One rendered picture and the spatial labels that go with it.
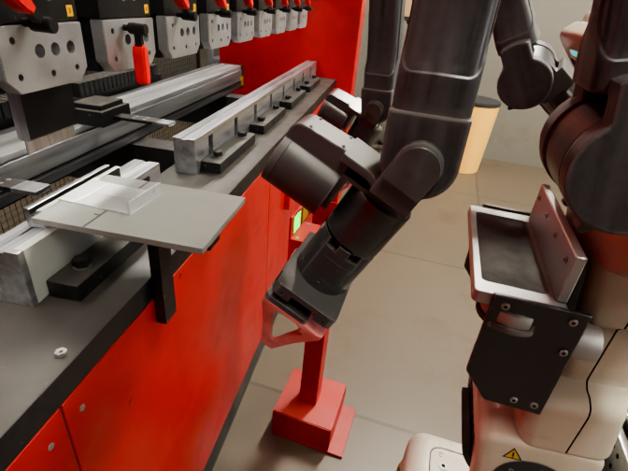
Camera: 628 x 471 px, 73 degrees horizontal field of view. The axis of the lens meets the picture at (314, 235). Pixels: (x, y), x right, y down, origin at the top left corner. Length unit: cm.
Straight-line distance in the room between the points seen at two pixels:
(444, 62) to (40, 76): 53
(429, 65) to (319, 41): 245
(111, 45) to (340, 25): 204
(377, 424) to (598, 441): 107
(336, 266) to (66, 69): 50
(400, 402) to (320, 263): 141
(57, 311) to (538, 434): 70
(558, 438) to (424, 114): 51
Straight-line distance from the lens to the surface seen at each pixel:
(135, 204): 71
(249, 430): 162
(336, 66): 275
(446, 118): 32
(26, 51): 68
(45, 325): 73
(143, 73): 83
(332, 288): 40
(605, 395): 69
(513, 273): 58
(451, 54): 32
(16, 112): 73
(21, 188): 83
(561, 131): 36
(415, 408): 176
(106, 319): 71
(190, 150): 115
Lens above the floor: 132
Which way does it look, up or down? 30 degrees down
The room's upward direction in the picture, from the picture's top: 6 degrees clockwise
